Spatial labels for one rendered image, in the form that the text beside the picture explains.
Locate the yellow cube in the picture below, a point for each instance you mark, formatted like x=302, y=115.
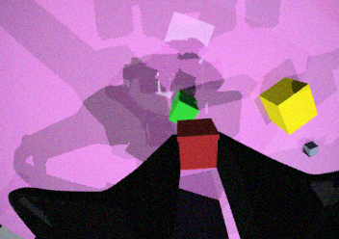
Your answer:
x=290, y=104

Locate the red block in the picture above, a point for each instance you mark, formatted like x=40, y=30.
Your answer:
x=197, y=144

